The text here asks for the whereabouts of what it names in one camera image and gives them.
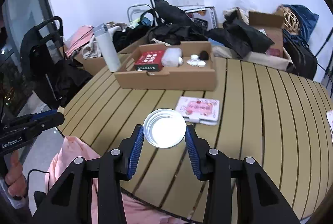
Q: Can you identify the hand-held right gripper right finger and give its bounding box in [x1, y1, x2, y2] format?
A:
[185, 124, 302, 224]

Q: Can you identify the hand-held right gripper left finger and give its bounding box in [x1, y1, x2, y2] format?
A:
[30, 124, 145, 224]

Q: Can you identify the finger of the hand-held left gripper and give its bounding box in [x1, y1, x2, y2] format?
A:
[8, 109, 58, 126]
[5, 112, 65, 137]

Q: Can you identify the round metal lid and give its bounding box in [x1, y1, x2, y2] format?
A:
[143, 109, 187, 149]

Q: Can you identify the pink floral box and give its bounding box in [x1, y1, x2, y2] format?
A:
[175, 96, 221, 126]

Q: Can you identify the shallow cardboard tray box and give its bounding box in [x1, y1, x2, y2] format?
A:
[114, 41, 217, 91]

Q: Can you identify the red printed box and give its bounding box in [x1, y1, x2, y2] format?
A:
[134, 50, 167, 72]

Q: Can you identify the white wet wipes pack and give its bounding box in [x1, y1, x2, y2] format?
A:
[161, 48, 183, 67]

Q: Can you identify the person's left hand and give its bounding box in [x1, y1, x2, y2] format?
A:
[5, 150, 28, 200]

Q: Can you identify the pink padded jacket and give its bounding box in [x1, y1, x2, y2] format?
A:
[44, 136, 183, 224]

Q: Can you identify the pile of black clothes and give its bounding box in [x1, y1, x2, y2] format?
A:
[47, 59, 93, 107]

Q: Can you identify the black folding trolley cart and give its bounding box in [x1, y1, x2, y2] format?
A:
[20, 16, 65, 100]

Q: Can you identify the cardboard box with clothes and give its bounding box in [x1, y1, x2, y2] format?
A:
[74, 22, 130, 76]

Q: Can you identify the beige garment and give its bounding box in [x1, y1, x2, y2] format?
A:
[82, 24, 128, 58]

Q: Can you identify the pink cloth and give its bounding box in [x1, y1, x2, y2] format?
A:
[65, 25, 94, 58]

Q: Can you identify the white thermos bottle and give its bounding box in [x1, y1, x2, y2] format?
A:
[93, 23, 122, 73]

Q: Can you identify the beige tote bag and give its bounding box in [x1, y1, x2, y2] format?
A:
[212, 45, 294, 72]

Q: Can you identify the heap of black garments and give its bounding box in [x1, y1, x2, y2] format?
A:
[113, 22, 209, 51]

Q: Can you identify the black jacket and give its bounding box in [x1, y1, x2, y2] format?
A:
[207, 19, 275, 59]

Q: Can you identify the blue and black bag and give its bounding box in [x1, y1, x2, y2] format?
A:
[130, 9, 160, 29]

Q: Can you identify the printed white carton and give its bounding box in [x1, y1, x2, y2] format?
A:
[186, 6, 217, 29]

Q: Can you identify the black backpack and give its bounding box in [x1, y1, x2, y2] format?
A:
[282, 30, 318, 80]

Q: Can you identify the black cloth on trolley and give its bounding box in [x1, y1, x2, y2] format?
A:
[153, 0, 193, 25]

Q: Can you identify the beige cloth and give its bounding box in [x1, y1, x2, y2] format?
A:
[223, 7, 250, 25]

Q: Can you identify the open cardboard box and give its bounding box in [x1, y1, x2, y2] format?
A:
[248, 11, 289, 61]

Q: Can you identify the wicker basket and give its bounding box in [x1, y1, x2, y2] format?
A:
[277, 5, 297, 32]

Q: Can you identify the black tripod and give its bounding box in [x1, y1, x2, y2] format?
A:
[315, 29, 333, 74]

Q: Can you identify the dark blue bag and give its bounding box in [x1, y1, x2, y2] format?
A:
[282, 4, 320, 42]

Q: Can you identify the thin black cable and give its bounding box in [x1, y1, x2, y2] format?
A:
[27, 169, 51, 207]

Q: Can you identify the white metal frame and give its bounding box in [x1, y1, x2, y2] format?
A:
[127, 4, 154, 23]

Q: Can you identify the white wall outlet strip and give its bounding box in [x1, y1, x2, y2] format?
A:
[172, 0, 204, 6]

